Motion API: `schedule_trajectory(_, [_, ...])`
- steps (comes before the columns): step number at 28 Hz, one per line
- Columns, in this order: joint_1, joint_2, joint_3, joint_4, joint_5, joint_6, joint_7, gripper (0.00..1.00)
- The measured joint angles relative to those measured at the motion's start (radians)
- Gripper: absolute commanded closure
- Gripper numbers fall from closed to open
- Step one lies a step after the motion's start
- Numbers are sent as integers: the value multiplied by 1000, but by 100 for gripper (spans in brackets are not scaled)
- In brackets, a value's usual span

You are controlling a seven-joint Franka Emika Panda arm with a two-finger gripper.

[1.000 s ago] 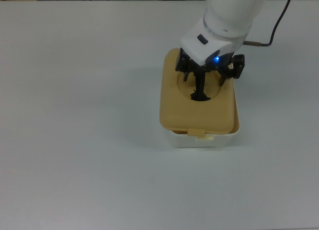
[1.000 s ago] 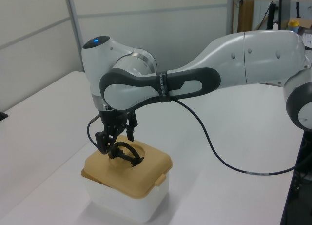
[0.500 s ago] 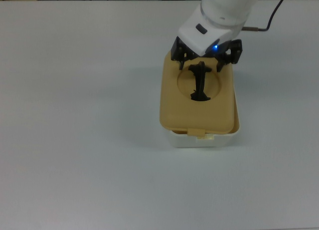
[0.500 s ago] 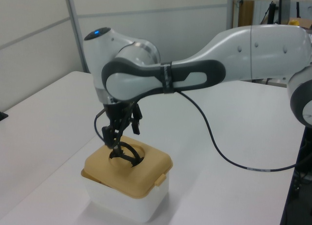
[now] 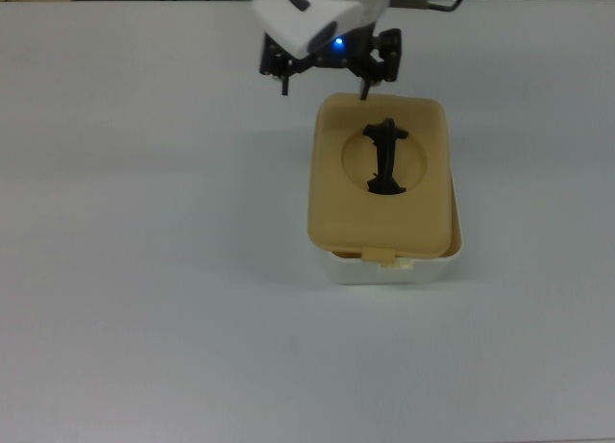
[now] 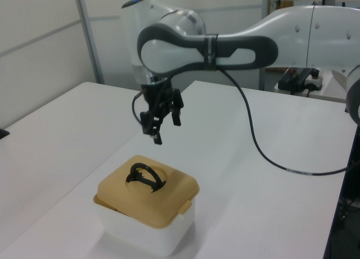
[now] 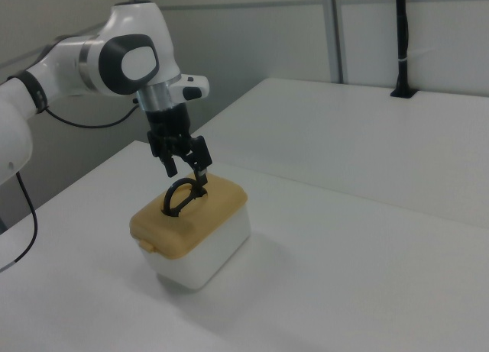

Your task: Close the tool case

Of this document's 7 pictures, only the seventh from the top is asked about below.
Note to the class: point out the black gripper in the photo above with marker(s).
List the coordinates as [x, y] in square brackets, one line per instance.
[168, 124]

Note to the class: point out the tan tool case lid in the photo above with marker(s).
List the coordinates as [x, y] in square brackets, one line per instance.
[202, 218]

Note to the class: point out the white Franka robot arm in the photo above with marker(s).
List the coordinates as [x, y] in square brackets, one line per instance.
[95, 50]

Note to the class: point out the white plastic tool case box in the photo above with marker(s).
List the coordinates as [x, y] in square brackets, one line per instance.
[202, 260]

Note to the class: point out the black camera pole with clamp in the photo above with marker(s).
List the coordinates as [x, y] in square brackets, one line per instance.
[402, 42]

